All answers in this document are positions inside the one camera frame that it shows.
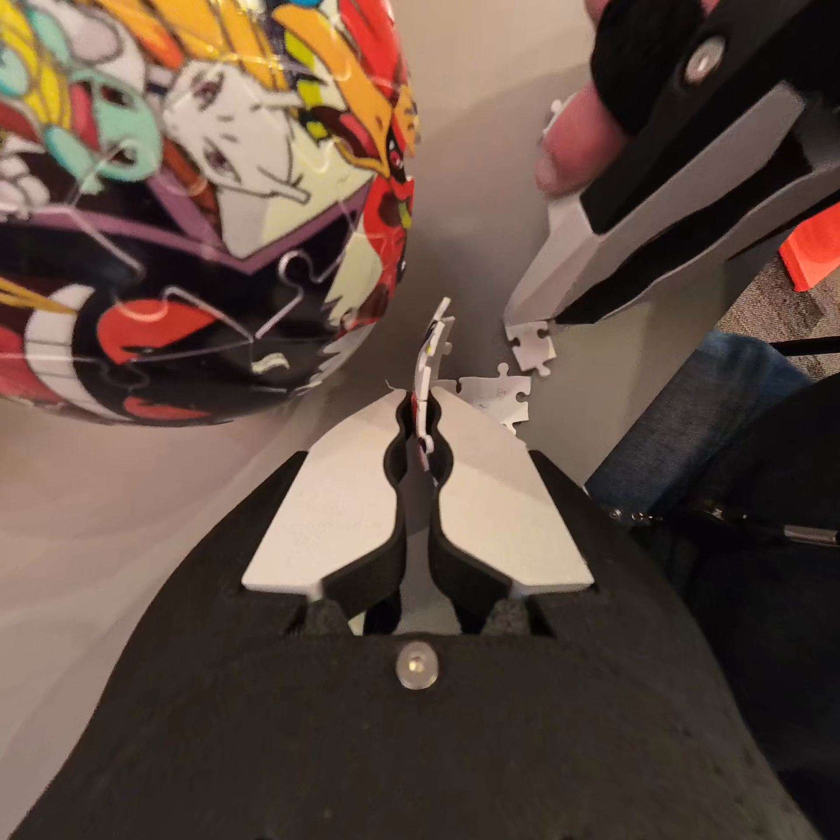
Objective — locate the person's jeans leg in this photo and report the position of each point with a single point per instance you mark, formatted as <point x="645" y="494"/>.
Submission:
<point x="689" y="407"/>

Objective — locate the colourful puzzle ball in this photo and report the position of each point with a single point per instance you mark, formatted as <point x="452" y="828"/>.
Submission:
<point x="197" y="164"/>

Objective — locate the person's right hand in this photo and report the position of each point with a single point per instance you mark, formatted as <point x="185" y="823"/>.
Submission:
<point x="577" y="151"/>

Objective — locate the black metal bar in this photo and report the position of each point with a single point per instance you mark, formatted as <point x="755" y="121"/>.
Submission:
<point x="807" y="346"/>

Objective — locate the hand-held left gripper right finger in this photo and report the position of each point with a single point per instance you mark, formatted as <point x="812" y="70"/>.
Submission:
<point x="505" y="512"/>

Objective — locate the orange plastic object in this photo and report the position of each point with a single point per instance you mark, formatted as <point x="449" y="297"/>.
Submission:
<point x="817" y="249"/>

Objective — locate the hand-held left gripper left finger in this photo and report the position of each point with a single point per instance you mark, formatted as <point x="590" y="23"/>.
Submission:
<point x="328" y="512"/>

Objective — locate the curved puzzle piece strip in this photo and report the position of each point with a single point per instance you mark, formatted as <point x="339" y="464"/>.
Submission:
<point x="425" y="367"/>

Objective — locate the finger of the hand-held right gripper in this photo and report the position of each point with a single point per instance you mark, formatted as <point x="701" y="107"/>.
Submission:
<point x="689" y="197"/>
<point x="814" y="197"/>

